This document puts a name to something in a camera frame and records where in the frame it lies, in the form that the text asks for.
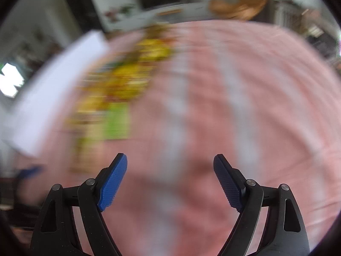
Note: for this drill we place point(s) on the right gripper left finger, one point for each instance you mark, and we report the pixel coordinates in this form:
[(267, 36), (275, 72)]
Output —
[(55, 231)]

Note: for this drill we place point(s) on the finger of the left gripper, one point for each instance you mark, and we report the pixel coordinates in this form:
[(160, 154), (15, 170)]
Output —
[(28, 173)]

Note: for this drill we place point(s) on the green cracker packet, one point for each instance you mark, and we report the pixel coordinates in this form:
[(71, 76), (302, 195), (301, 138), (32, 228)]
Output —
[(116, 122)]

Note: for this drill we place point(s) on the clear bag mixed snacks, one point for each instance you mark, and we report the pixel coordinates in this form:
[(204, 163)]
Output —
[(158, 31)]

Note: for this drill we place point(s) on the white cardboard box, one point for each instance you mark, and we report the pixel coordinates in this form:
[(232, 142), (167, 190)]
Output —
[(34, 109)]

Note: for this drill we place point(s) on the beige rice cake packet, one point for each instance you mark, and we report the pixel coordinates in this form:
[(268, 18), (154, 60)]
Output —
[(86, 146)]

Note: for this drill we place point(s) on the yellow chicken snack bag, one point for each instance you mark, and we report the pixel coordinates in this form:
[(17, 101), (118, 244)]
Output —
[(126, 77)]

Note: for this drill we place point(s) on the striped orange tablecloth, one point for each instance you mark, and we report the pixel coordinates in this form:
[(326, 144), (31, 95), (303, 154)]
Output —
[(257, 93)]

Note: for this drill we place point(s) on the white tv cabinet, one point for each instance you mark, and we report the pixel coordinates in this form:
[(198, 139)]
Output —
[(191, 12)]

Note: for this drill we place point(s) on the dark glass cabinet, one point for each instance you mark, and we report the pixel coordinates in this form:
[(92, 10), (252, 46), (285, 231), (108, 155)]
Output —
[(85, 14)]

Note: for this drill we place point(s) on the small wooden bench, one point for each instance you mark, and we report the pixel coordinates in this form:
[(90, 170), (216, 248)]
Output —
[(169, 12)]

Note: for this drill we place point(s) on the orange lounge chair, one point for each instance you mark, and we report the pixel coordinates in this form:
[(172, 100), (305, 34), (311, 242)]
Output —
[(242, 10)]

